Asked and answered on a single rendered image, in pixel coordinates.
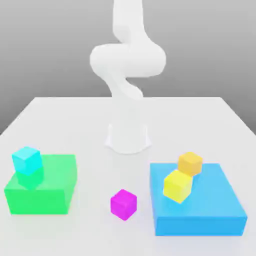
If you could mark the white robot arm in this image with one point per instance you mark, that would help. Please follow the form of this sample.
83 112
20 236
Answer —
128 60

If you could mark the small orange cube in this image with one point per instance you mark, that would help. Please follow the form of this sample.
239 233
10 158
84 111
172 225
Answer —
190 163

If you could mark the small yellow cube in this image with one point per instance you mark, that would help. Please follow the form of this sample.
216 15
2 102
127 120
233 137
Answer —
177 186

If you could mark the small magenta cube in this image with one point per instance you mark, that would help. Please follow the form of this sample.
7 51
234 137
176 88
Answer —
123 205

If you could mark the small cyan cube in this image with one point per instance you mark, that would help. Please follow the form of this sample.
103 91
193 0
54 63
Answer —
27 161

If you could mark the small green cube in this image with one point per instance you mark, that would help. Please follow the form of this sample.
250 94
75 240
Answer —
32 180

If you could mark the large green box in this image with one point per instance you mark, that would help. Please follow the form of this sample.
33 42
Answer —
58 184

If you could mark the large blue box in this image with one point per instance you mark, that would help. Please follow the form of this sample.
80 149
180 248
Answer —
208 202

